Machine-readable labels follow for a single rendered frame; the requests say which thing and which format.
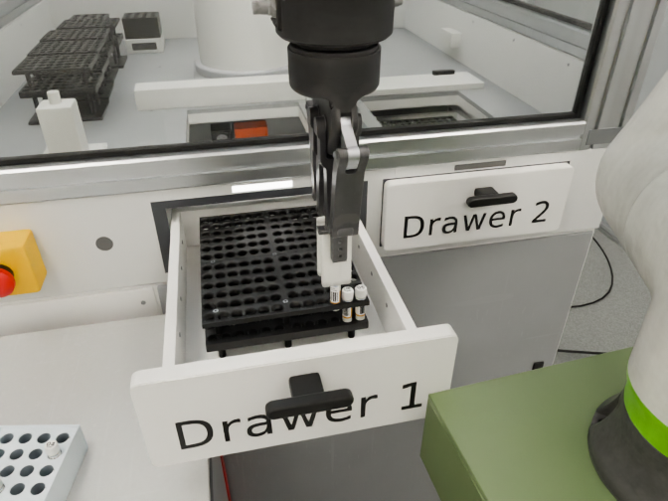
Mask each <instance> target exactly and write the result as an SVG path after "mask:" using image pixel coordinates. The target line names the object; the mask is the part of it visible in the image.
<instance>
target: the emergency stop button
mask: <svg viewBox="0 0 668 501"><path fill-rule="evenodd" d="M15 286H16V281H15V278H14V276H13V275H12V274H11V273H10V272H9V271H7V270H5V269H2V268H0V298H2V297H6V296H8V295H10V294H11V293H12V292H13V290H14V288H15Z"/></svg>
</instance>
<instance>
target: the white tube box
mask: <svg viewBox="0 0 668 501"><path fill-rule="evenodd" d="M50 440H56V441H57V443H58V445H59V447H60V450H61V455H60V456H59V457H58V458H56V459H50V457H49V456H48V455H47V453H46V451H45V448H44V446H45V444H46V443H47V442H48V441H50ZM87 449H88V445H87V442H86V440H85V437H84V433H83V431H82V428H81V426H80V425H79V424H29V425H0V478H1V480H2V482H3V486H4V487H5V488H4V490H3V491H2V492H1V493H0V501H66V499H67V497H68V495H69V492H70V490H71V488H72V486H73V483H74V481H75V479H76V476H77V474H78V472H79V469H80V467H81V465H82V462H83V460H84V456H85V454H86V452H87Z"/></svg>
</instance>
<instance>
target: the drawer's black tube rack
mask: <svg viewBox="0 0 668 501"><path fill-rule="evenodd" d="M291 213H294V214H291ZM281 214H284V215H281ZM271 215H274V216H271ZM313 217H321V215H320V216H318V214H317V212H316V205H314V206H305V207H295V208H286V209H276V210H267V211H257V212H248V213H238V214H229V215H219V216H211V217H201V218H200V261H201V303H202V313H204V312H211V311H213V312H215V313H216V312H218V311H219V310H225V309H233V308H240V307H247V306H255V305H262V304H269V303H276V302H284V303H285V305H286V309H287V312H288V308H287V304H286V303H287V302H288V301H290V300H298V299H305V298H312V297H319V296H327V295H330V286H328V287H323V286H322V284H321V276H319V275H318V273H317V226H316V218H313ZM303 218H308V219H303ZM236 219H238V220H236ZM293 219H297V220H293ZM225 220H228V221H225ZM285 220H286V221H285ZM215 221H217V222H215ZM205 222H208V223H205ZM259 223H262V224H259ZM249 224H251V225H249ZM225 227H228V228H225ZM215 228H217V229H215ZM204 229H207V230H204ZM351 270H352V271H351V278H355V279H357V280H351V282H350V283H348V284H341V293H342V289H343V288H344V287H346V286H349V287H352V288H353V290H354V292H353V293H355V287H356V286H357V285H360V284H362V282H361V279H360V277H359V275H358V273H357V270H356V268H355V266H354V264H353V261H351ZM367 328H369V321H368V318H367V316H366V313H365V319H363V320H357V319H356V312H355V307H352V321H350V322H344V321H343V319H342V309H340V310H338V311H333V310H331V311H324V312H317V313H310V314H303V315H296V316H289V317H282V318H275V319H268V320H261V321H255V322H248V323H241V324H234V325H227V326H220V327H213V328H205V336H206V350H207V353H208V352H215V351H219V357H220V358H225V357H226V356H227V354H226V350H228V349H235V348H242V347H247V346H254V345H261V344H267V343H274V342H281V341H284V346H285V347H286V348H290V347H291V346H292V344H291V340H294V339H301V338H307V337H314V336H321V335H327V334H334V333H341V332H347V331H348V337H349V338H354V337H355V330H361V329H367Z"/></svg>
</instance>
